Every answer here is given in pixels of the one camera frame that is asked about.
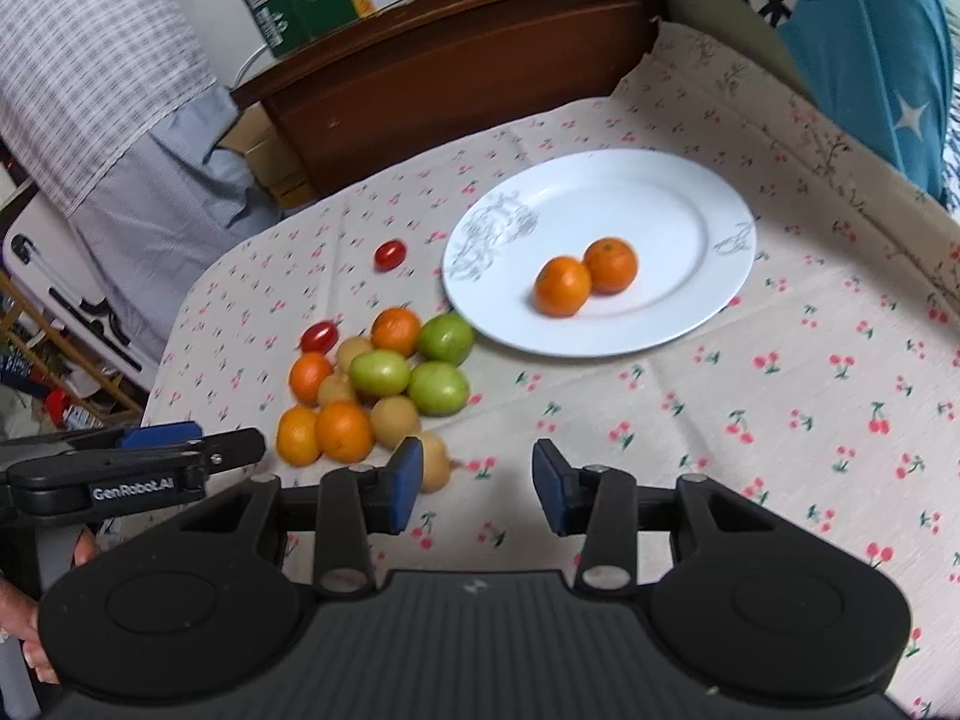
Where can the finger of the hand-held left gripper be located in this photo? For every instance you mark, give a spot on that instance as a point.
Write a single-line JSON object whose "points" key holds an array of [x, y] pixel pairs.
{"points": [[161, 436], [236, 448]]}

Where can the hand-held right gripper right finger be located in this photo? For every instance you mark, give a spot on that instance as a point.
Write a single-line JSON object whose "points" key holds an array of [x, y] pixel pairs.
{"points": [[547, 487]]}

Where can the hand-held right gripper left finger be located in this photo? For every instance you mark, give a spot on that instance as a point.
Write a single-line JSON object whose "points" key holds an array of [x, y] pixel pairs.
{"points": [[405, 484]]}

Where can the longan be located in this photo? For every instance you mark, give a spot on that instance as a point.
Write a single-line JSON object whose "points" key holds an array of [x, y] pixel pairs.
{"points": [[335, 390], [352, 351], [394, 420], [436, 466]]}

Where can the cherry tomato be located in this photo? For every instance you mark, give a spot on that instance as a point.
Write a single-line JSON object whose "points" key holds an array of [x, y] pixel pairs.
{"points": [[320, 336], [390, 255]]}

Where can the white plate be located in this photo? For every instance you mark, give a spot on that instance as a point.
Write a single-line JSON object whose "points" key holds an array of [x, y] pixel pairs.
{"points": [[622, 195]]}

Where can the person's left hand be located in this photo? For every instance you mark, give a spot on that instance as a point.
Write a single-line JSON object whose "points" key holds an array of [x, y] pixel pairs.
{"points": [[19, 615]]}

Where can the wooden rack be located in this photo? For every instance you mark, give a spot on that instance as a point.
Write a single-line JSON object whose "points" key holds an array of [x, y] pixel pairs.
{"points": [[111, 388]]}

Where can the cherry print tablecloth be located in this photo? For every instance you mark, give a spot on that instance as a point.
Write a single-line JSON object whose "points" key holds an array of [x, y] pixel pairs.
{"points": [[675, 405]]}

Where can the light blue cloth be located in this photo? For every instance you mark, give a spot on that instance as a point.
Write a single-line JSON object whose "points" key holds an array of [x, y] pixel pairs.
{"points": [[150, 225]]}

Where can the white board with black fittings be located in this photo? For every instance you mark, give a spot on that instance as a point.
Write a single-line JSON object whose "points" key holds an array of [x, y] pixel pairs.
{"points": [[37, 225]]}

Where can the checked fabric cover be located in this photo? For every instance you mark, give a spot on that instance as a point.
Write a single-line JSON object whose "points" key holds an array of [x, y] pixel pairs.
{"points": [[90, 52]]}

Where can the brown wooden nightstand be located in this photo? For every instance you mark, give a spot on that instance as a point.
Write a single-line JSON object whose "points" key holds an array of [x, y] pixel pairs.
{"points": [[450, 75]]}

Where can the olive green bed cloth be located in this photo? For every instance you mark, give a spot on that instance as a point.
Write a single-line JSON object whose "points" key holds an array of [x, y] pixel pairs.
{"points": [[712, 15]]}

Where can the houndstooth bed sheet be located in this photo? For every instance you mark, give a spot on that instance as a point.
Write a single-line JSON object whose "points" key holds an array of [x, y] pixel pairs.
{"points": [[951, 165]]}

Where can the blue star print quilt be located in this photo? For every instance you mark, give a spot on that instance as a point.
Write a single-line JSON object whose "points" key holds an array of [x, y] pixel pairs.
{"points": [[862, 37]]}

